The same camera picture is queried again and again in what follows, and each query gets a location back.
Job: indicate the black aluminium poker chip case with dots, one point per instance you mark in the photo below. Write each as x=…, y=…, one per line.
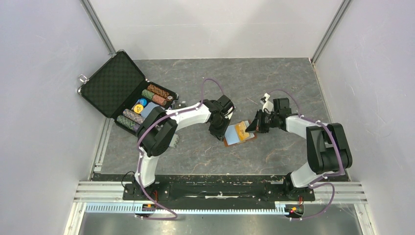
x=118, y=85

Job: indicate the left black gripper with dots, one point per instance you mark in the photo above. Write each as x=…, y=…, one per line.
x=219, y=134

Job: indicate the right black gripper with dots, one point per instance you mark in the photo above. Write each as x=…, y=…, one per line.
x=258, y=122

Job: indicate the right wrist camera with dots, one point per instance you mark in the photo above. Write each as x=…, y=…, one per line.
x=267, y=104

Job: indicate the white slotted cable duct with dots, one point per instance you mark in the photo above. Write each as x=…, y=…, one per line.
x=149, y=209

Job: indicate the clear box with dark cards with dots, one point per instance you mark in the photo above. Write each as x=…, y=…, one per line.
x=177, y=104

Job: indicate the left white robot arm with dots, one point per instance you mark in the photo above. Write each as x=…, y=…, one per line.
x=156, y=132

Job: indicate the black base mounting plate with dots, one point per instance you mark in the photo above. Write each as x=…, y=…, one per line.
x=173, y=187

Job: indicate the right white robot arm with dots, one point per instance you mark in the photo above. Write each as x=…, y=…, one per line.
x=327, y=148

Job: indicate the brown leather card holder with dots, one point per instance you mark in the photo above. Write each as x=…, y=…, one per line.
x=236, y=134

